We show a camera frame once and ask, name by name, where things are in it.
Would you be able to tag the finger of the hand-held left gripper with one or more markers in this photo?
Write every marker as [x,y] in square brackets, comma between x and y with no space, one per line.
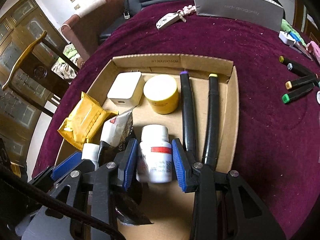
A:
[67,163]

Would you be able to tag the floral cushion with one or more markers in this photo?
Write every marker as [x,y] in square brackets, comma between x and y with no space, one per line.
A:
[65,67]

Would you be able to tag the brown armchair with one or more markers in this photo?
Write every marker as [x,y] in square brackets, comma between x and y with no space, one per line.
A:
[85,30]

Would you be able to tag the black marker purple cap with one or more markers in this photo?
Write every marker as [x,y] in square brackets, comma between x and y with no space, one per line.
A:
[187,110]

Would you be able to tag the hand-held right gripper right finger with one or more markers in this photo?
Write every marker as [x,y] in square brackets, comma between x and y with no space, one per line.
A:
[181,165]

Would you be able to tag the yellow round jar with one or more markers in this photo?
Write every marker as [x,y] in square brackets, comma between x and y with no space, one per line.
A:
[161,92]

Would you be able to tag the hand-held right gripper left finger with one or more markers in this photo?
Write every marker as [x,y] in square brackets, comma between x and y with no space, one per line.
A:
[130,165]

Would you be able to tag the white charger block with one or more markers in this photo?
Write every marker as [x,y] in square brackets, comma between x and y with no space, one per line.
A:
[125,87]

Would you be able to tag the black marker tan cap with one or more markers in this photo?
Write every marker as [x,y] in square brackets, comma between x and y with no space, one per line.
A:
[300,82]

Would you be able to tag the white bottle red label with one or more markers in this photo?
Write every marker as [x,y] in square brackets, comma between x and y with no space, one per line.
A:
[155,160]

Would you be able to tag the pink cloth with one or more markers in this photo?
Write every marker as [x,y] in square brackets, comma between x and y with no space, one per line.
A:
[314,48]

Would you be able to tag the black crab snack packet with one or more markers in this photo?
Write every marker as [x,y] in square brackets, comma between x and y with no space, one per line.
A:
[116,130]

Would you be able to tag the wooden chair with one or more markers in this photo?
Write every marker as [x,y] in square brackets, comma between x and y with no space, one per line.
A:
[22,57]

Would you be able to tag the green cloth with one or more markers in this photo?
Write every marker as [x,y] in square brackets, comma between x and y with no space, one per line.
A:
[287,26]

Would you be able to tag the black marker green cap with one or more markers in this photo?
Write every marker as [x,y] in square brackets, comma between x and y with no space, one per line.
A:
[297,92]

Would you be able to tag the white bottle green label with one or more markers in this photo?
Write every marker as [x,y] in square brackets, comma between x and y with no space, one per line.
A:
[90,152]

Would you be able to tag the cardboard box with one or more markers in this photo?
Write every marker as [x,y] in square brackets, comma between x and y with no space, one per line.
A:
[155,210]

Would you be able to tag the glass door cabinet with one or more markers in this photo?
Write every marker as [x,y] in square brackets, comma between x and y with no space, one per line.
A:
[15,105]

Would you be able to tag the black marker yellow cap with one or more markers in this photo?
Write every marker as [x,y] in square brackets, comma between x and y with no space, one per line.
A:
[212,120]

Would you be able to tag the black marker pale cap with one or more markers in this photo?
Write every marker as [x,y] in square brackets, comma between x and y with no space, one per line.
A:
[290,66]

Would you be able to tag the white key fob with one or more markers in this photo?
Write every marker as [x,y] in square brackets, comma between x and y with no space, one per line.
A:
[166,21]

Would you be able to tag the yellow snack packet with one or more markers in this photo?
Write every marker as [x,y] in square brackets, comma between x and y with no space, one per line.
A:
[82,120]

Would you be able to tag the wall switch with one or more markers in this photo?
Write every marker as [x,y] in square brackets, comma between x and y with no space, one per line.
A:
[77,6]

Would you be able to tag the black marker lime cap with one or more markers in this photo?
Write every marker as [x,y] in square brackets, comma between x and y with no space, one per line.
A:
[282,59]

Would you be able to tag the small white plug adapter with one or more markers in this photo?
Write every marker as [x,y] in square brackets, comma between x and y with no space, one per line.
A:
[285,37]

